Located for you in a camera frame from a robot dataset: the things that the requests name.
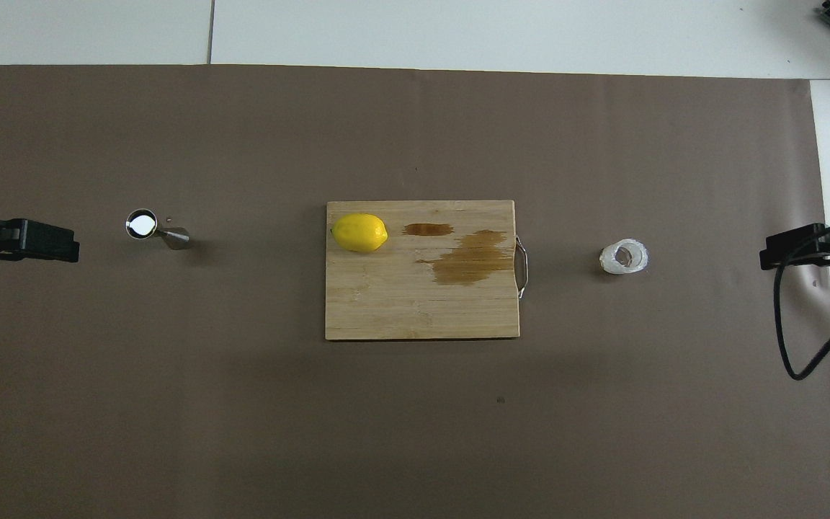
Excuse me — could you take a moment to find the steel jigger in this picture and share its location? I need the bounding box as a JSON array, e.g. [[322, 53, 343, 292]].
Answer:
[[125, 208, 192, 251]]

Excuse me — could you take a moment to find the brown paper table mat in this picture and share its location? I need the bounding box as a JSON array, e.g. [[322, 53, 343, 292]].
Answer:
[[0, 63, 830, 519]]

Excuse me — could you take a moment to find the yellow lemon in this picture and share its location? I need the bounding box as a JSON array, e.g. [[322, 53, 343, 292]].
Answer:
[[331, 213, 389, 254]]

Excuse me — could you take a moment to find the wooden cutting board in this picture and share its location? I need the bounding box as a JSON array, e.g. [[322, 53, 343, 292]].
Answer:
[[325, 200, 530, 341]]

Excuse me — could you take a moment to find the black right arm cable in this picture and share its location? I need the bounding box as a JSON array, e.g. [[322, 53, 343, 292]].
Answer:
[[774, 222, 830, 381]]

